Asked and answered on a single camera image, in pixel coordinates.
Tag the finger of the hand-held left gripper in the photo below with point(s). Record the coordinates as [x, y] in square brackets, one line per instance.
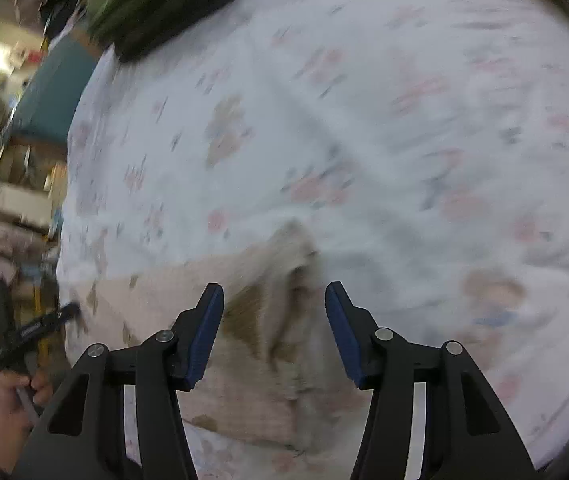
[52, 322]
[2, 310]

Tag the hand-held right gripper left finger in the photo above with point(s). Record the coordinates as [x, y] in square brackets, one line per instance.
[202, 340]

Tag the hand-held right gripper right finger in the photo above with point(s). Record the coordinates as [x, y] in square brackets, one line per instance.
[347, 340]

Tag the pink bear print pants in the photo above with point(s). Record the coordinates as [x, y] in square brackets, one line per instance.
[244, 400]

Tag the stack of folded pants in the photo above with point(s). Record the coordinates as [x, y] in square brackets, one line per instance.
[164, 0]

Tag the person's left hand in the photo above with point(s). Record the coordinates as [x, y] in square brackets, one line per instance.
[14, 405]

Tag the teal padded board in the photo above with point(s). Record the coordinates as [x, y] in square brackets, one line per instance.
[59, 95]

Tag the white floral bed sheet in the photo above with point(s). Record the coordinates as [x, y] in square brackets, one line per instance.
[364, 110]

